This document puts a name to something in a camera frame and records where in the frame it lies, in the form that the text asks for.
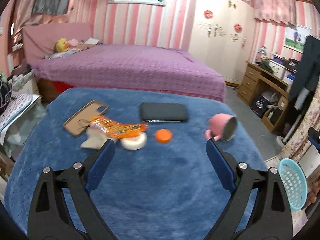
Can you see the teal plastic basket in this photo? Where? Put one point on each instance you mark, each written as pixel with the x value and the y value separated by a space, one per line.
pixel 294 182

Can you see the crumpled beige tissue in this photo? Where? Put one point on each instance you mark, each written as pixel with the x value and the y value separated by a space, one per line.
pixel 95 139

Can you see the white wardrobe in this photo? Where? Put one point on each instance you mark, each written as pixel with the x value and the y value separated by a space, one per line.
pixel 222 36

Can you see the dark hanging garment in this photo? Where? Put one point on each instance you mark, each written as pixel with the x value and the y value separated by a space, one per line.
pixel 307 75

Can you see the pink window valance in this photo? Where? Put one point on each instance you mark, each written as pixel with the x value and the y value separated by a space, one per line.
pixel 277 11

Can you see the black phone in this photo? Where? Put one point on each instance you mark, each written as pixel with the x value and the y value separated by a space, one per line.
pixel 163 112

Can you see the brown phone case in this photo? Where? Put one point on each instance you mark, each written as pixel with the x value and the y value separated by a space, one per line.
pixel 80 121

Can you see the wooden desk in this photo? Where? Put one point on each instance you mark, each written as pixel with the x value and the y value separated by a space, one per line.
pixel 267 96

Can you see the pink steel mug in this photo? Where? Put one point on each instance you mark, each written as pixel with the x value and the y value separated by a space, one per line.
pixel 221 127

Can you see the yellow duck plush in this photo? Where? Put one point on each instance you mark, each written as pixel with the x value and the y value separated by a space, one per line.
pixel 61 45

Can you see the small framed photo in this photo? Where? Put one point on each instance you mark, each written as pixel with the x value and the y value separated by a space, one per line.
pixel 295 37

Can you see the blue fleece blanket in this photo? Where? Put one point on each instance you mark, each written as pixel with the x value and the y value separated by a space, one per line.
pixel 162 191

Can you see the person's right hand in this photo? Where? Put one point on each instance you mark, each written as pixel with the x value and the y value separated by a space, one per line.
pixel 312 195

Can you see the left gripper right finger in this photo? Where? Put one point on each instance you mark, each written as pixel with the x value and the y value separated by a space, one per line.
pixel 271 215

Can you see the white round container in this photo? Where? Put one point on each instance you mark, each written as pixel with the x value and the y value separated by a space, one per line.
pixel 134 143

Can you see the orange snack wrapper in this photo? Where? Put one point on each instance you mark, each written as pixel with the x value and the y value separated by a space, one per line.
pixel 115 129

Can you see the pink headboard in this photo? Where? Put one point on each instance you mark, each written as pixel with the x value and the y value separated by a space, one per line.
pixel 39 40

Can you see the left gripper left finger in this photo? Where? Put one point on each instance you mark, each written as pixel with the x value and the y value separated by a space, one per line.
pixel 49 217

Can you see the orange bottle cap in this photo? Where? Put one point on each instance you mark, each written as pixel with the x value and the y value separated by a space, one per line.
pixel 163 136

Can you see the purple dotted bed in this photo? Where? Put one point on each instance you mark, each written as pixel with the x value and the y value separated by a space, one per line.
pixel 148 68

